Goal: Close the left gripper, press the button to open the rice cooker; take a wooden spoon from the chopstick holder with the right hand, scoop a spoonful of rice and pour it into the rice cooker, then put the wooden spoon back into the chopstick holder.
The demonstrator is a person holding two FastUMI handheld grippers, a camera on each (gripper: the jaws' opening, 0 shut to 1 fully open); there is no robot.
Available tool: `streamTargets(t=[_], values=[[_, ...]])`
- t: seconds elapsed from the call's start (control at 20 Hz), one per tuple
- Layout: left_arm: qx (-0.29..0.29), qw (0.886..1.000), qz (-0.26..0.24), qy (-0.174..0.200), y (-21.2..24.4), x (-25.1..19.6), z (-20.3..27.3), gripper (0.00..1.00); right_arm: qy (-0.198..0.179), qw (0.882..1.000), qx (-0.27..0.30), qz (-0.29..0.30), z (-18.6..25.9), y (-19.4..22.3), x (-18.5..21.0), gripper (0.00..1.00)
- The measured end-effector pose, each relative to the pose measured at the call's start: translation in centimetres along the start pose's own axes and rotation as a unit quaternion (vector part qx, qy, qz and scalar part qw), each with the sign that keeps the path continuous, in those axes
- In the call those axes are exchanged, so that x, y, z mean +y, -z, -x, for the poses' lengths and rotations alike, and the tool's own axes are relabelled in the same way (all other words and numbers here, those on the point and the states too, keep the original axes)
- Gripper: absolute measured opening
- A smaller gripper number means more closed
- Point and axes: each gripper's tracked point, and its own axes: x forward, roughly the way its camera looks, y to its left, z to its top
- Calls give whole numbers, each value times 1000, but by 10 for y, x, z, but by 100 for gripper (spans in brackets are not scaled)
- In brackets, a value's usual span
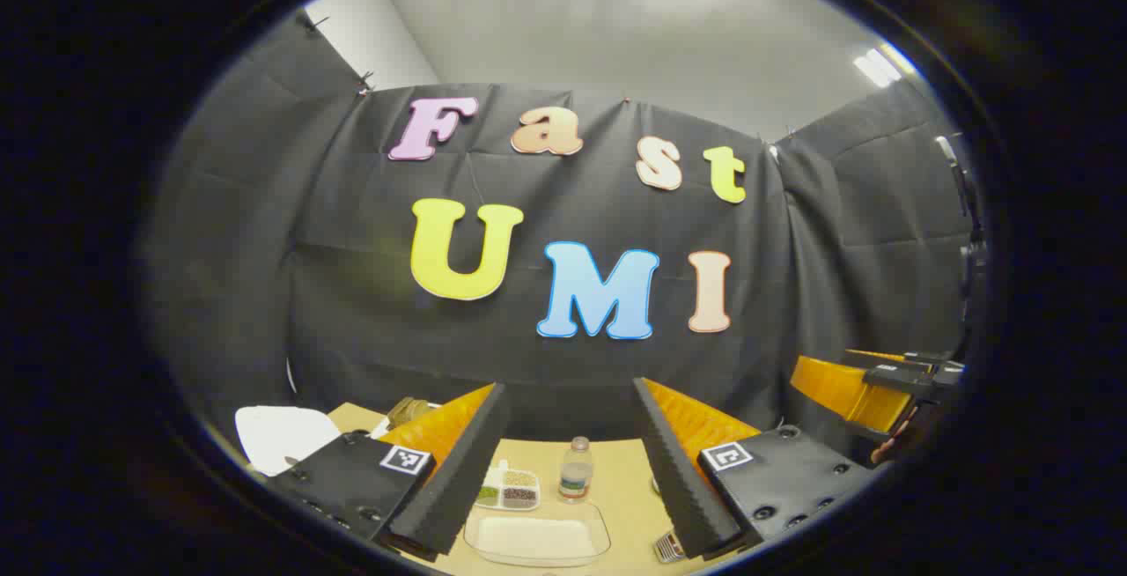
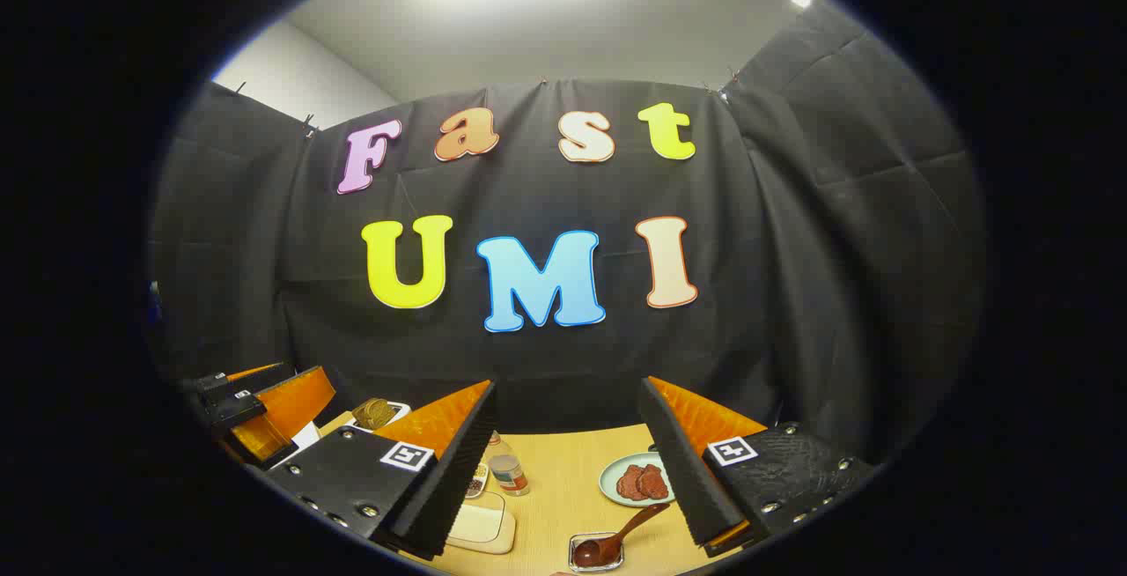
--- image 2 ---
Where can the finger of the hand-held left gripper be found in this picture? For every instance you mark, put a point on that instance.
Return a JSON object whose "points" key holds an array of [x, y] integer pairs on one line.
{"points": [[260, 444], [299, 400]]}

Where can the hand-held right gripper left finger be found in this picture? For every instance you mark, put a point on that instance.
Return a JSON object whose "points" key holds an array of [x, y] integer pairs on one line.
{"points": [[449, 479]]}

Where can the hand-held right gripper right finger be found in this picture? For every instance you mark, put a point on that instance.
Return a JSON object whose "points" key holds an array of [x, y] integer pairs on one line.
{"points": [[691, 479]]}

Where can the brown wooden spoon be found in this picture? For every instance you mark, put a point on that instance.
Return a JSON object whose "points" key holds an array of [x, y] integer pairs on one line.
{"points": [[634, 523]]}

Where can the white chopstick holder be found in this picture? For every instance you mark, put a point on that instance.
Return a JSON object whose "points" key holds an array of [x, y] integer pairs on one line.
{"points": [[402, 411]]}

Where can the clear plastic rice container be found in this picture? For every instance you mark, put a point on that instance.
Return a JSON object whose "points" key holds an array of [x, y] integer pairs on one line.
{"points": [[482, 534]]}

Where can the white divided seasoning tray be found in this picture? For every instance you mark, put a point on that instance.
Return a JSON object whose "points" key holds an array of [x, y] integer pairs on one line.
{"points": [[476, 481]]}

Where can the red meat slice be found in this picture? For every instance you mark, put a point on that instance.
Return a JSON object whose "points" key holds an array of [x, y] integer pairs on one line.
{"points": [[654, 481], [629, 483]]}

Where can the clear plastic bottle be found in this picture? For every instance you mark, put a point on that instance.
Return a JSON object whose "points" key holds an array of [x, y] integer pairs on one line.
{"points": [[509, 473]]}

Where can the wooden utensil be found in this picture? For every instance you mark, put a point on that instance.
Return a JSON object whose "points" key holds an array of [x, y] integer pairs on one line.
{"points": [[374, 413]]}

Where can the pale green plate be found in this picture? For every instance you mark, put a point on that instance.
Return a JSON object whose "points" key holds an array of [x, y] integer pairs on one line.
{"points": [[609, 481]]}

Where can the small square glass dish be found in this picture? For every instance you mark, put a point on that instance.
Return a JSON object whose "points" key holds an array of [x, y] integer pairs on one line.
{"points": [[616, 560]]}

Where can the black backdrop cloth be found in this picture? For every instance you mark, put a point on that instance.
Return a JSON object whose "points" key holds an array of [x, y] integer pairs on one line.
{"points": [[546, 365]]}

